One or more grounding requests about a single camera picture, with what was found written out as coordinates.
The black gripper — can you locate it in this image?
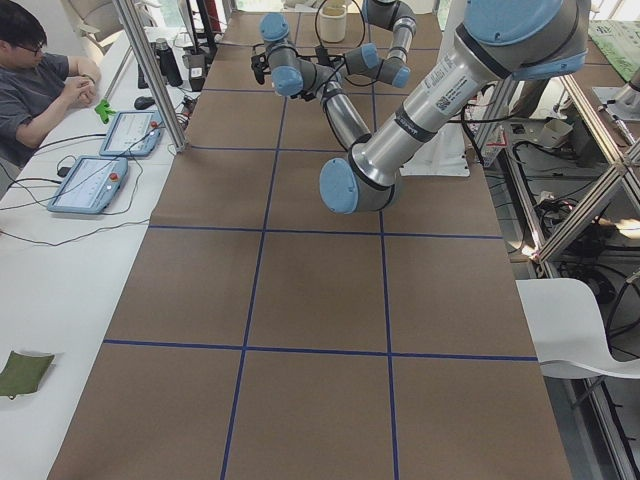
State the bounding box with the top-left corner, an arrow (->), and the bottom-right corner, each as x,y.
290,90 -> 316,101

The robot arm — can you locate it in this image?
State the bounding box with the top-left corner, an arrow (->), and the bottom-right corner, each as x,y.
252,1 -> 590,214
321,1 -> 417,88

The cream bucket container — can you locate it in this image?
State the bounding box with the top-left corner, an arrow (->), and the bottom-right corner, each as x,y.
318,4 -> 347,43

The black water bottle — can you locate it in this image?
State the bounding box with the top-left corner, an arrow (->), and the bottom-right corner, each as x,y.
155,37 -> 183,87

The black computer mouse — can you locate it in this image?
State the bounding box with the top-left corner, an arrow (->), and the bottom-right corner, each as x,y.
134,96 -> 155,110

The far blue teach pendant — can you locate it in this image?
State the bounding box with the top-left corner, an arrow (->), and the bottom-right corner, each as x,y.
99,110 -> 163,157

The blue teach pendant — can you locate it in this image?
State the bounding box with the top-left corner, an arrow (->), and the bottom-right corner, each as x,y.
47,156 -> 128,215
99,110 -> 163,157

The green plastic clip tool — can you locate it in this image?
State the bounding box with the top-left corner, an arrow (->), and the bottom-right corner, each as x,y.
94,98 -> 117,124

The near blue teach pendant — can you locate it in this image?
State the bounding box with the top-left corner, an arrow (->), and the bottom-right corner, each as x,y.
47,156 -> 128,215

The person in grey shirt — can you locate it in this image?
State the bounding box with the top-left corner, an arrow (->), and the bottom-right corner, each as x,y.
1,1 -> 101,169

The white chair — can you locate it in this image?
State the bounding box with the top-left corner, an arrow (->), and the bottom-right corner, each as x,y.
516,278 -> 639,379

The green cloth pouch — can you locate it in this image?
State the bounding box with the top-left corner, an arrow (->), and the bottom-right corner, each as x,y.
1,351 -> 55,399

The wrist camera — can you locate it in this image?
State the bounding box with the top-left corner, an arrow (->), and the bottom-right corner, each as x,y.
315,45 -> 331,66

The aluminium frame post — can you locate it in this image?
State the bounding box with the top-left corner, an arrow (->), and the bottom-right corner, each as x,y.
113,0 -> 187,152

